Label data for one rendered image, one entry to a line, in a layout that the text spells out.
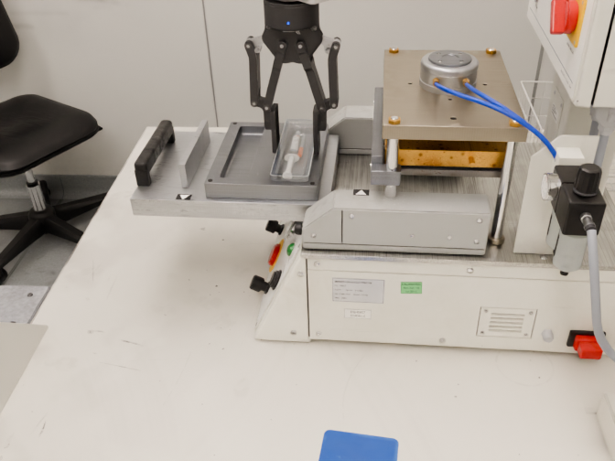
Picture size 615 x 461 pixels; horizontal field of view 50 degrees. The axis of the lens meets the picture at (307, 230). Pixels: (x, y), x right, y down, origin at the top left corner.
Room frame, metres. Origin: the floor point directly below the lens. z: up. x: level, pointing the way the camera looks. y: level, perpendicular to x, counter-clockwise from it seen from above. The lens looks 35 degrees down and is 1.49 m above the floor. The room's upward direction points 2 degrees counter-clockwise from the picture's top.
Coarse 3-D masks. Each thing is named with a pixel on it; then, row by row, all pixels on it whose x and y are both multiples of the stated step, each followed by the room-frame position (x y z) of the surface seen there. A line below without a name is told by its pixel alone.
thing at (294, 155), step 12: (288, 120) 0.99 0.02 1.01; (300, 120) 0.99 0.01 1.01; (312, 120) 0.99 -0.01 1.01; (288, 132) 0.95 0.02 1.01; (300, 132) 0.95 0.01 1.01; (312, 132) 0.95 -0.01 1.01; (288, 144) 0.91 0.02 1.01; (300, 144) 0.91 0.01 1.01; (312, 144) 0.91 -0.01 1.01; (276, 156) 0.87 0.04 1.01; (288, 156) 0.87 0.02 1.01; (300, 156) 0.87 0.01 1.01; (276, 168) 0.83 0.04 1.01; (288, 168) 0.83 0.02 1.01; (300, 168) 0.83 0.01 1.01
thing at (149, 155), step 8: (168, 120) 1.00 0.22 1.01; (160, 128) 0.97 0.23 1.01; (168, 128) 0.98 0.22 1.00; (152, 136) 0.94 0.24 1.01; (160, 136) 0.94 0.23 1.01; (168, 136) 0.97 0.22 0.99; (152, 144) 0.92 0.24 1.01; (160, 144) 0.93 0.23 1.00; (144, 152) 0.89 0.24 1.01; (152, 152) 0.89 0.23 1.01; (160, 152) 0.92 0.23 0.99; (136, 160) 0.87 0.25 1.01; (144, 160) 0.87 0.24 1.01; (152, 160) 0.88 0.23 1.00; (136, 168) 0.86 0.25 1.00; (144, 168) 0.86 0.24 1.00; (136, 176) 0.86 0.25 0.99; (144, 176) 0.86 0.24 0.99; (144, 184) 0.86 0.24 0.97
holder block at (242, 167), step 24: (240, 144) 0.96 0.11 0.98; (264, 144) 0.93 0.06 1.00; (216, 168) 0.86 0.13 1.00; (240, 168) 0.88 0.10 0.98; (264, 168) 0.85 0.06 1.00; (312, 168) 0.85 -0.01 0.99; (216, 192) 0.82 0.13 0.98; (240, 192) 0.81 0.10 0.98; (264, 192) 0.81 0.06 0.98; (288, 192) 0.80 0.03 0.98; (312, 192) 0.80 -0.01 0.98
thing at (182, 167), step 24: (168, 144) 0.99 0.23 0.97; (192, 144) 0.91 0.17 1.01; (216, 144) 0.99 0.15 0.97; (336, 144) 0.97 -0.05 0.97; (168, 168) 0.91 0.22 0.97; (192, 168) 0.88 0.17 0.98; (336, 168) 0.93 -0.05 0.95; (144, 192) 0.84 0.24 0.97; (168, 192) 0.84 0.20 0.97; (192, 192) 0.83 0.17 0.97; (168, 216) 0.82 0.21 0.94; (192, 216) 0.81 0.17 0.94; (216, 216) 0.81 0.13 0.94; (240, 216) 0.80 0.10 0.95; (264, 216) 0.80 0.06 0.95; (288, 216) 0.79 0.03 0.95
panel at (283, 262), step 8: (280, 224) 1.04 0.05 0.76; (280, 240) 0.95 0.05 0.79; (288, 240) 0.87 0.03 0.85; (296, 240) 0.81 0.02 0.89; (280, 248) 0.90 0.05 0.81; (296, 248) 0.78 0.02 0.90; (280, 256) 0.87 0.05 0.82; (288, 256) 0.78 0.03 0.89; (296, 256) 0.75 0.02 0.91; (280, 264) 0.83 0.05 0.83; (288, 264) 0.77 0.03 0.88; (272, 272) 0.87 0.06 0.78; (280, 272) 0.79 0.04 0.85; (280, 280) 0.77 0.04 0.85; (272, 288) 0.78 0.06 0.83; (264, 296) 0.82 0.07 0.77; (272, 296) 0.76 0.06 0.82; (264, 304) 0.79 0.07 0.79; (264, 312) 0.76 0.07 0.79; (256, 328) 0.76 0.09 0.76
